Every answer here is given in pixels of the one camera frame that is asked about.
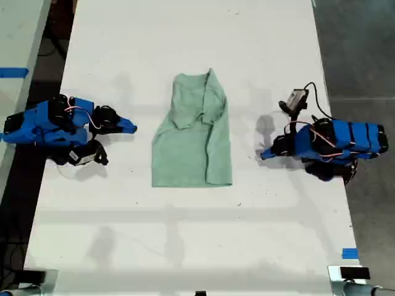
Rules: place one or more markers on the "silver metal table bracket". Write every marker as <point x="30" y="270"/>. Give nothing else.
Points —
<point x="51" y="282"/>
<point x="334" y="277"/>

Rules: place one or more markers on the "black camera box, white label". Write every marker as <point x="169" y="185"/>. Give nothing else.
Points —
<point x="92" y="150"/>

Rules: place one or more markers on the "square blue tape piece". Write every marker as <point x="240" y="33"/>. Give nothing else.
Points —
<point x="350" y="253"/>

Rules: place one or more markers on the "pale side table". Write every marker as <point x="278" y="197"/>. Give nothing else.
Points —
<point x="15" y="37"/>

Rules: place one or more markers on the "long blue tape strip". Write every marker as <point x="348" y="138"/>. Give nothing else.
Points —
<point x="14" y="72"/>

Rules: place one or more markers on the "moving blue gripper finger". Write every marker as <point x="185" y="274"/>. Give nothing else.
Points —
<point x="271" y="151"/>
<point x="126" y="123"/>

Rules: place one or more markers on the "black and grey camera box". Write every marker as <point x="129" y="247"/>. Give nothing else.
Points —
<point x="296" y="98"/>

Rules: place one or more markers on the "pale green T-shirt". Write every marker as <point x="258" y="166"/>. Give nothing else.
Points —
<point x="185" y="154"/>

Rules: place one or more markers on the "blue and black arm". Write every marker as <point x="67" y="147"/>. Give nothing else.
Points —
<point x="31" y="123"/>
<point x="355" y="138"/>

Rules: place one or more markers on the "grey tube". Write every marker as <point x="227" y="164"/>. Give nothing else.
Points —
<point x="358" y="290"/>
<point x="18" y="291"/>

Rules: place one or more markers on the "small black box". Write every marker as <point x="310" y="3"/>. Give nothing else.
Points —
<point x="34" y="276"/>
<point x="355" y="272"/>

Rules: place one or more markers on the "small black clamp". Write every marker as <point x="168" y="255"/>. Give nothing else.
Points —
<point x="200" y="293"/>

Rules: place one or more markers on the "short black camera stalk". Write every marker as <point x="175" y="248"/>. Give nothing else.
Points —
<point x="295" y="118"/>
<point x="94" y="137"/>

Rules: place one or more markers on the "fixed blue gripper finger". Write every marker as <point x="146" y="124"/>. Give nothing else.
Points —
<point x="273" y="155"/>
<point x="128" y="130"/>

